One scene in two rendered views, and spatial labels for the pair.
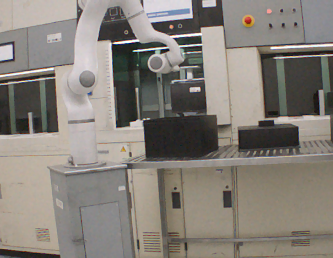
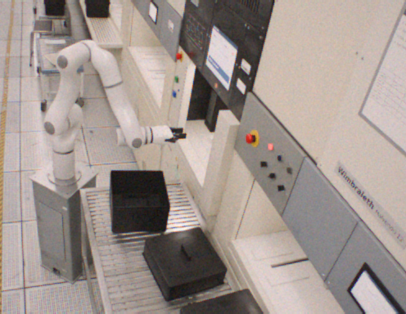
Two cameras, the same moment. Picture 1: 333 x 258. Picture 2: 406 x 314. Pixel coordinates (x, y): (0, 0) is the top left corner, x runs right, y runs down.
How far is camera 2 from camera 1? 2.30 m
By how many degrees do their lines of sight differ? 56
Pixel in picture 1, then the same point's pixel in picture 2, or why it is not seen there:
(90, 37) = (62, 94)
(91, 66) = (54, 119)
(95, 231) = (47, 219)
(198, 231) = not seen: hidden behind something
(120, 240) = (61, 234)
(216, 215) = not seen: hidden behind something
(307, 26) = (290, 203)
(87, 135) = (56, 161)
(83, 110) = (55, 144)
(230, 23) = (243, 125)
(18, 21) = not seen: outside the picture
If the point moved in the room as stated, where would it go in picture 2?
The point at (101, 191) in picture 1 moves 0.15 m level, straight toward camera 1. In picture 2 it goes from (51, 201) to (27, 211)
